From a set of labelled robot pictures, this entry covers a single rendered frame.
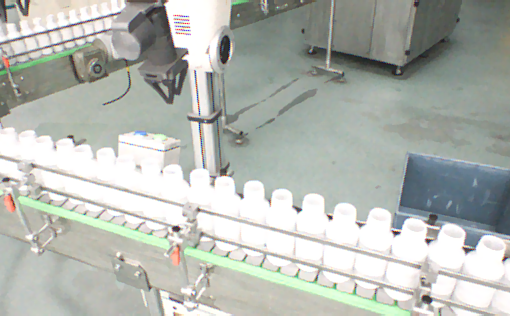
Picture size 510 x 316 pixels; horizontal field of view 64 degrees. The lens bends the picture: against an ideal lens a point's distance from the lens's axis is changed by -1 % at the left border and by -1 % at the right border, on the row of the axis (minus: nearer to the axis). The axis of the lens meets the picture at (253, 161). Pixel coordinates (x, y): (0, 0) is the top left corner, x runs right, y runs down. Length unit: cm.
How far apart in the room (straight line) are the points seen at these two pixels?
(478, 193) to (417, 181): 18
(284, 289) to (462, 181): 75
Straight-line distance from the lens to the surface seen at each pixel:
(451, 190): 144
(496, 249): 79
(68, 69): 230
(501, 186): 143
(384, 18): 442
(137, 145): 109
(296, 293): 87
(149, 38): 79
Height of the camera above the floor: 165
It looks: 34 degrees down
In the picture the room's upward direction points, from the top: 2 degrees counter-clockwise
